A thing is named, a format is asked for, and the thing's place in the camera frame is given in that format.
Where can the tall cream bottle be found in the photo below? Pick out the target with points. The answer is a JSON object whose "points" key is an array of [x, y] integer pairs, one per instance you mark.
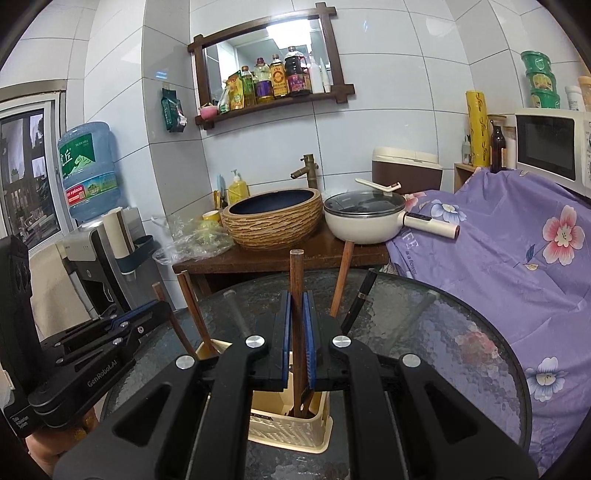
{"points": [[510, 150]]}

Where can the blue toothbrush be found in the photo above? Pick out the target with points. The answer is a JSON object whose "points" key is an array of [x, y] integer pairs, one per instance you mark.
{"points": [[224, 189]]}

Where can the orange label bottle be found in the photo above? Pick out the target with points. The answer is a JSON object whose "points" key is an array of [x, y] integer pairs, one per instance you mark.
{"points": [[279, 78]]}

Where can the pink bowl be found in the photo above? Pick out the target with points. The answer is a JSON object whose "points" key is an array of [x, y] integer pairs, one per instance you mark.
{"points": [[207, 111]]}

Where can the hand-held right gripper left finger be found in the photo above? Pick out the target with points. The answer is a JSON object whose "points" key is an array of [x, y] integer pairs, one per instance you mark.
{"points": [[287, 341]]}

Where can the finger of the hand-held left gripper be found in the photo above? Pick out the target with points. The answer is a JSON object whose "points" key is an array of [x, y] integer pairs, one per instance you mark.
{"points": [[115, 344], [138, 314]]}

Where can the beige plastic utensil holder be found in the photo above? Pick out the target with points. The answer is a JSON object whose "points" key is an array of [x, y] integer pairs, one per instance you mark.
{"points": [[286, 431]]}

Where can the woven pattern wash basin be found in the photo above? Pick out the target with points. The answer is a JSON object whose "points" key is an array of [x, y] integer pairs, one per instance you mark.
{"points": [[272, 228]]}

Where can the dark soy sauce bottle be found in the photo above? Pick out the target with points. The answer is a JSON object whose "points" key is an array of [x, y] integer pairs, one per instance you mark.
{"points": [[297, 74]]}

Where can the yellow soap pump bottle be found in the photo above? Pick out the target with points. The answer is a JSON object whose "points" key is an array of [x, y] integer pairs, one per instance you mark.
{"points": [[238, 191]]}

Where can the green yellow oil bottle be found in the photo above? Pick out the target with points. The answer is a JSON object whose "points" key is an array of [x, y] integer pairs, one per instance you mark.
{"points": [[248, 87]]}

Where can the white rice paddle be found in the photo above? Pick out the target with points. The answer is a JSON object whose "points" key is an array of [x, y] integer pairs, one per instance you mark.
{"points": [[374, 184]]}

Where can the window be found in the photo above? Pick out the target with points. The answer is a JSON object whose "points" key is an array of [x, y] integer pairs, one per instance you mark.
{"points": [[27, 175]]}

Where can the white microwave oven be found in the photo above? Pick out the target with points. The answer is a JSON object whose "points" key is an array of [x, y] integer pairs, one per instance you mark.
{"points": [[545, 143]]}

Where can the cream electric pan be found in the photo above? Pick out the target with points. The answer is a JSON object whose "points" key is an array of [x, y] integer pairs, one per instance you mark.
{"points": [[360, 228]]}

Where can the yellow lid jar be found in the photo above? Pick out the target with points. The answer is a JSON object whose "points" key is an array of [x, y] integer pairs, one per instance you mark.
{"points": [[585, 94]]}

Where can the yellow wrap roll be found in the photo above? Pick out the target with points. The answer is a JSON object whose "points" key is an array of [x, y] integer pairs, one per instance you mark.
{"points": [[478, 129]]}

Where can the glass pan lid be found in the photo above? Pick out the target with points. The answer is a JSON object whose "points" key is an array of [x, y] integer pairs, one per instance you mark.
{"points": [[360, 205]]}

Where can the dark wooden counter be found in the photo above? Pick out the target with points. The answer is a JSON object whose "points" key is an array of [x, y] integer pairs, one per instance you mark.
{"points": [[258, 261]]}

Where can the orange toothbrush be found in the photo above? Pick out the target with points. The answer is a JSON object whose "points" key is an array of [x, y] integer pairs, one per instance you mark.
{"points": [[215, 201]]}

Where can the yellow seasoning packet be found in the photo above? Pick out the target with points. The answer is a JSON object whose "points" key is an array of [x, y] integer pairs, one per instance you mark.
{"points": [[234, 92]]}

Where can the purple label oil bottle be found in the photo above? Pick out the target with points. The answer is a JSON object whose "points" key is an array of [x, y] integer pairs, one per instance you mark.
{"points": [[263, 83]]}

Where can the brown glass bottle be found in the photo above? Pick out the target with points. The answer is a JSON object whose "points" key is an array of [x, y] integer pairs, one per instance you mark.
{"points": [[497, 150]]}

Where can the purple floral cloth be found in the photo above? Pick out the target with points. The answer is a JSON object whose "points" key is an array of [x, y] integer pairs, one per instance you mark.
{"points": [[498, 258]]}

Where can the grey water dispenser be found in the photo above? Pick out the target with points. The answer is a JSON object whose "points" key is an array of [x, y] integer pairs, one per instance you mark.
{"points": [[101, 277]]}

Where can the green hanging packet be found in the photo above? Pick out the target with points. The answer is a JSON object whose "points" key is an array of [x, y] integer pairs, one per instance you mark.
{"points": [[171, 110]]}

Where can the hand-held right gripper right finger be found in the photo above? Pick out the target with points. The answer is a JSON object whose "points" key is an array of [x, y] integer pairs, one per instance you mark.
{"points": [[308, 341]]}

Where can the white squeeze bottle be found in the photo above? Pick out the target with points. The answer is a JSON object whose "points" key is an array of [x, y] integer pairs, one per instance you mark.
{"points": [[316, 76]]}

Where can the brown wooden utensil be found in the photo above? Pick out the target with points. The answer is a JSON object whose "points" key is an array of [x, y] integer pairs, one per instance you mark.
{"points": [[298, 277]]}

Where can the yellow cup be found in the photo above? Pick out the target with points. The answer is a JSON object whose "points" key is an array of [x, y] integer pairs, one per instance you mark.
{"points": [[211, 217]]}

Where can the small clear bottle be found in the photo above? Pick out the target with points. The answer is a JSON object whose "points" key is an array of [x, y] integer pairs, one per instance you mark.
{"points": [[466, 150]]}

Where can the teal plastic holder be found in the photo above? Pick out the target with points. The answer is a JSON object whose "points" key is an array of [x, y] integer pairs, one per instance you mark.
{"points": [[141, 251]]}

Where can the blue water jug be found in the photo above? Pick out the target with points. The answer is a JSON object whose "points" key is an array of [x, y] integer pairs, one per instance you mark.
{"points": [[90, 170]]}

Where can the bronze faucet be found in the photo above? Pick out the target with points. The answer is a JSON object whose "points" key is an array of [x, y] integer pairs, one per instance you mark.
{"points": [[310, 170]]}

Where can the white jar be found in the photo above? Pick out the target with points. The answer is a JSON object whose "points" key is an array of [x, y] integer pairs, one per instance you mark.
{"points": [[573, 99]]}

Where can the clear plastic bag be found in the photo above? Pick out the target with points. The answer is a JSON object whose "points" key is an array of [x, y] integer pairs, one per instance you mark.
{"points": [[189, 242]]}

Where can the cream paper roll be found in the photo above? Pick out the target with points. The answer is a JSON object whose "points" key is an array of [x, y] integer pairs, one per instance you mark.
{"points": [[117, 233]]}

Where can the brown white rice cooker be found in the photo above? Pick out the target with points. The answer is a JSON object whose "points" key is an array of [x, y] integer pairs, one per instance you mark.
{"points": [[406, 168]]}

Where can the light wooden box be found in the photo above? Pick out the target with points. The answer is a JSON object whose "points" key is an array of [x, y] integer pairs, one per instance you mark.
{"points": [[464, 177]]}

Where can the person's left hand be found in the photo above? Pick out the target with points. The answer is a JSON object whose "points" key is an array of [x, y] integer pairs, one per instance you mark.
{"points": [[46, 452]]}

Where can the wooden framed mirror shelf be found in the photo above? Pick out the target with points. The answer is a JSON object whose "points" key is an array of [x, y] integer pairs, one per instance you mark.
{"points": [[339, 55]]}

